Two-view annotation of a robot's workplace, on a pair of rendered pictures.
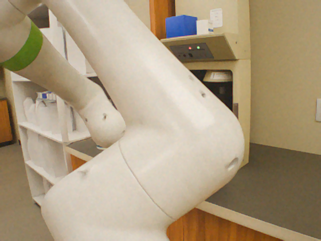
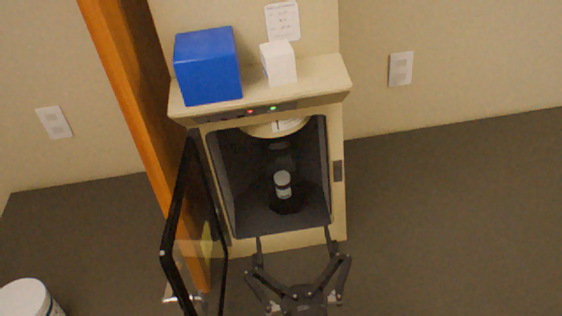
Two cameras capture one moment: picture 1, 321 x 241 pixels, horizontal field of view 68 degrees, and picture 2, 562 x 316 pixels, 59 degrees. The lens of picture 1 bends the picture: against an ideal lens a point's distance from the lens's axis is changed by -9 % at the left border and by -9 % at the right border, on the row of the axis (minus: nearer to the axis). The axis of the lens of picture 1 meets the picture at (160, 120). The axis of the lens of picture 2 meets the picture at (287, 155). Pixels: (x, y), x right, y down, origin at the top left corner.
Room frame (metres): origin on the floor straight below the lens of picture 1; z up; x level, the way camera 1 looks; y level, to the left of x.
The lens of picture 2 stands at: (0.55, 0.35, 2.00)
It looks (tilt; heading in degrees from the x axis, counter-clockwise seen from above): 42 degrees down; 314
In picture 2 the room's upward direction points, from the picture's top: 8 degrees counter-clockwise
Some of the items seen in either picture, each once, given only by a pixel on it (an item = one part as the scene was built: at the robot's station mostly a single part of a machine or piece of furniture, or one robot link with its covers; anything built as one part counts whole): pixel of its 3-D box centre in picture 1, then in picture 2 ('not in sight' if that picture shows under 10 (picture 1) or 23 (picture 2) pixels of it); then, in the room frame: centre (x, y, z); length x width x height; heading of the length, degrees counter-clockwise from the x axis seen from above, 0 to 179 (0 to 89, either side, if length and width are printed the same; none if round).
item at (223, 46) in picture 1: (197, 48); (262, 104); (1.09, -0.17, 1.46); 0.32 x 0.12 x 0.10; 46
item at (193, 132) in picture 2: not in sight; (212, 196); (1.23, -0.10, 1.19); 0.03 x 0.02 x 0.39; 46
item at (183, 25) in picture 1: (181, 27); (208, 66); (1.15, -0.11, 1.56); 0.10 x 0.10 x 0.09; 46
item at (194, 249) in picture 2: not in sight; (201, 254); (1.13, 0.03, 1.19); 0.30 x 0.01 x 0.40; 128
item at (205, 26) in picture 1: (204, 28); (277, 62); (1.07, -0.20, 1.54); 0.05 x 0.05 x 0.06; 53
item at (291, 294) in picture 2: not in sight; (275, 286); (0.94, 0.01, 1.22); 0.11 x 0.01 x 0.04; 177
